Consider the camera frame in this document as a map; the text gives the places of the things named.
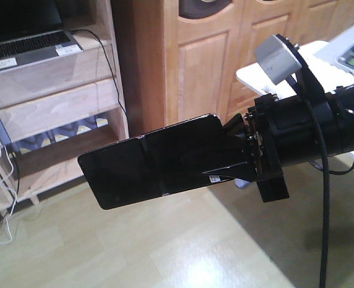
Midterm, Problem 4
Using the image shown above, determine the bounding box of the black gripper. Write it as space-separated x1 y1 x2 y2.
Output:
199 92 343 203

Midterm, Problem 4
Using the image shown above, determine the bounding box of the black foldable phone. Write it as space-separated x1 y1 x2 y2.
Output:
77 114 242 210

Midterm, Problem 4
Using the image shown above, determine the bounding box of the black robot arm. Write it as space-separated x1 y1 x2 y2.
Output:
199 85 354 202

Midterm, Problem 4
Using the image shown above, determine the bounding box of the wooden wardrobe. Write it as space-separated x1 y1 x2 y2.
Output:
111 1 354 136

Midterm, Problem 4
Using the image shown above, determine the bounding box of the grey device with display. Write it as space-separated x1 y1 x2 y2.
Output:
314 24 354 75

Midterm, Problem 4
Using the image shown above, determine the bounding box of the wooden bookshelf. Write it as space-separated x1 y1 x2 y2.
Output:
0 1 128 214

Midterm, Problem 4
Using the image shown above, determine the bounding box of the grey usb hub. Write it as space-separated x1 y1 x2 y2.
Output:
0 119 12 145

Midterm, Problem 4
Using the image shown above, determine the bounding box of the silver laptop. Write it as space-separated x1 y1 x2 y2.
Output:
0 1 83 71

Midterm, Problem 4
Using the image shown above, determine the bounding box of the black braided camera cable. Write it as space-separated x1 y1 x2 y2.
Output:
277 34 354 288

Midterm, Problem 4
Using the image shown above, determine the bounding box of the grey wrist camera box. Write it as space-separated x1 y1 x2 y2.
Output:
254 34 302 85

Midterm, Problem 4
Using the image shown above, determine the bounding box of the black laptop cable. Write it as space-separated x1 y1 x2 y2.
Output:
71 29 127 121

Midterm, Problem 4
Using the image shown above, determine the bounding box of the white laptop cable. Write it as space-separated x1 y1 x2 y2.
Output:
0 119 16 256

